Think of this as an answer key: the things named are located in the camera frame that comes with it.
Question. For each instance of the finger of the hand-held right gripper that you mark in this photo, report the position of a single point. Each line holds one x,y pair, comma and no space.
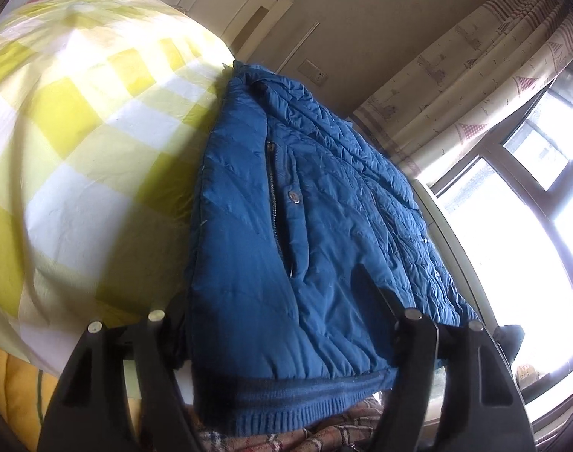
510,339

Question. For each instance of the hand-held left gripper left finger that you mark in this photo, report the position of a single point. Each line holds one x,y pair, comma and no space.
171,334

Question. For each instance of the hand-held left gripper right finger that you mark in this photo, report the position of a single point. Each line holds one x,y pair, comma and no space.
385,301

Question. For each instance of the blue puffer jacket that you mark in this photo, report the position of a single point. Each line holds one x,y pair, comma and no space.
314,245

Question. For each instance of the white windowsill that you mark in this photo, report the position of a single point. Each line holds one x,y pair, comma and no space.
456,254

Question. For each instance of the dark framed window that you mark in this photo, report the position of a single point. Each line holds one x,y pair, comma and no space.
503,245

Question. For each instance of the plaid quilted pants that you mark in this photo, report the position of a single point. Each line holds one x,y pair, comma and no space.
343,433

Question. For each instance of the orange floral quilt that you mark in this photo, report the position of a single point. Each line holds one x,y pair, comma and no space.
18,395

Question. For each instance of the yellow checked bedsheet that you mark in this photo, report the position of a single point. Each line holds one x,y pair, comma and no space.
79,150

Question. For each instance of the printed cream curtain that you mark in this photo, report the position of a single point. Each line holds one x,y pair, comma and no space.
456,84

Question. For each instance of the white pole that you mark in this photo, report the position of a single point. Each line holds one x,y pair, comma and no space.
301,47

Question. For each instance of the white bed headboard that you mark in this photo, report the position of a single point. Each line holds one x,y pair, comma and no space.
220,0

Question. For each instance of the wall socket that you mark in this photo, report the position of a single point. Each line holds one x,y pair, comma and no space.
313,72

